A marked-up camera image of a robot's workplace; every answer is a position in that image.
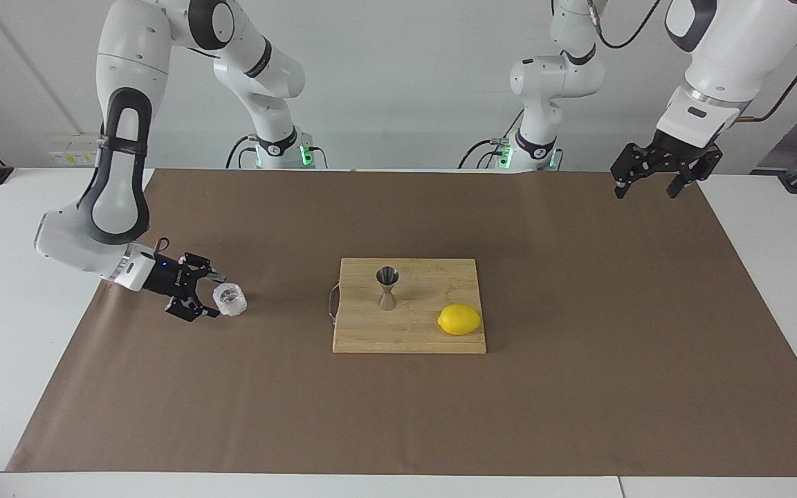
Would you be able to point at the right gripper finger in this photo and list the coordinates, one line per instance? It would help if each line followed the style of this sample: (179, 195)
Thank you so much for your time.
(191, 311)
(199, 263)

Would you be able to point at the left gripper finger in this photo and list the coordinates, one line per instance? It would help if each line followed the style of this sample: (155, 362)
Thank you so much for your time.
(676, 188)
(623, 173)

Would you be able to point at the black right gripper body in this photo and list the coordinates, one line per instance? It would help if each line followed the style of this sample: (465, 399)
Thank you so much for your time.
(167, 278)

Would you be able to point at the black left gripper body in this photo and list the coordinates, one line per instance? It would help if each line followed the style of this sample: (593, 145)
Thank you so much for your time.
(679, 153)

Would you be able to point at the clear glass cup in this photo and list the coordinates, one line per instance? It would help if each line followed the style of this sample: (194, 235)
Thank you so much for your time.
(230, 304)

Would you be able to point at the steel double jigger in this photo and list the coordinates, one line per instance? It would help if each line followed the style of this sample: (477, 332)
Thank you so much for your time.
(389, 301)

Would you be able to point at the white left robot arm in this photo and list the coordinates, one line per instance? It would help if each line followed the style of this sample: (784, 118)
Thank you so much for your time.
(737, 48)

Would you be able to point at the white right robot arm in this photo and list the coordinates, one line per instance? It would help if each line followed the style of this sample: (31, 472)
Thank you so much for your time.
(122, 173)

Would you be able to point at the brown paper table mat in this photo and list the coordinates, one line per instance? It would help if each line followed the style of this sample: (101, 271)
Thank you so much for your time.
(232, 415)

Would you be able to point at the wooden cutting board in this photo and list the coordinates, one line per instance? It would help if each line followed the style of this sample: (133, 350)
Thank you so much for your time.
(385, 332)

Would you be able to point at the yellow lemon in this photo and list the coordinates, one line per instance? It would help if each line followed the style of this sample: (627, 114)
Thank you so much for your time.
(459, 320)

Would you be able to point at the white wall socket box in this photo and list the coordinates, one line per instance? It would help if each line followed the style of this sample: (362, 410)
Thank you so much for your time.
(73, 155)

